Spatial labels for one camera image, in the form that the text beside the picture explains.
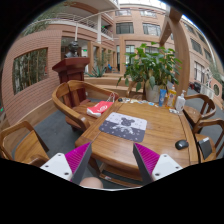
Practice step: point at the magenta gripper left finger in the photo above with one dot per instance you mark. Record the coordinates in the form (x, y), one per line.
(70, 166)

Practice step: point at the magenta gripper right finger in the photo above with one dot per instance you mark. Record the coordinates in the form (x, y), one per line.
(153, 166)

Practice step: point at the black computer mouse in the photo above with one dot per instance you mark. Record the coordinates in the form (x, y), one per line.
(181, 144)

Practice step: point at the grey printed mouse pad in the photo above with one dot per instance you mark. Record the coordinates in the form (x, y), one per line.
(124, 126)

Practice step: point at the wooden round table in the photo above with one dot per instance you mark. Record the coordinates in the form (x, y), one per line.
(112, 157)

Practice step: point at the black item on chair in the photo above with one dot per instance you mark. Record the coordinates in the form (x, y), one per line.
(205, 147)

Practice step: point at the wooden chair at left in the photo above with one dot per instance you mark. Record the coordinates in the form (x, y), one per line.
(21, 143)

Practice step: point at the wooden chair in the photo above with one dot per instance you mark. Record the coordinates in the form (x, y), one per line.
(207, 110)
(217, 146)
(21, 143)

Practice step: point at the wooden chair near right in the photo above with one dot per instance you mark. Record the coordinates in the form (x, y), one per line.
(217, 146)

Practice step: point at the red and white bag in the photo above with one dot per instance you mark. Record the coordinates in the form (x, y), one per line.
(97, 110)

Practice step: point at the wooden armchair behind table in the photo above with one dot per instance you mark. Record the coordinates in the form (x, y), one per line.
(70, 98)

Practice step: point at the yellow spray bottle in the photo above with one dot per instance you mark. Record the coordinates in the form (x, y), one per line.
(171, 97)

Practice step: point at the white pump bottle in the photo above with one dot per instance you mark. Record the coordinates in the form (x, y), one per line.
(180, 102)

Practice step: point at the blue tube bottle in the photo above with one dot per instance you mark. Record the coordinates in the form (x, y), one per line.
(162, 96)

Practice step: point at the wooden chair far right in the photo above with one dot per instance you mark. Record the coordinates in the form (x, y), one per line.
(207, 110)

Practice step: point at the green potted plant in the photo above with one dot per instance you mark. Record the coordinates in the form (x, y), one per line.
(149, 70)

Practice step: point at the dark bust statue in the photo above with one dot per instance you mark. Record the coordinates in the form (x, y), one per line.
(73, 50)

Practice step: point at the dark wooden pedestal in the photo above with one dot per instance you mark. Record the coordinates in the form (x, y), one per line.
(71, 68)

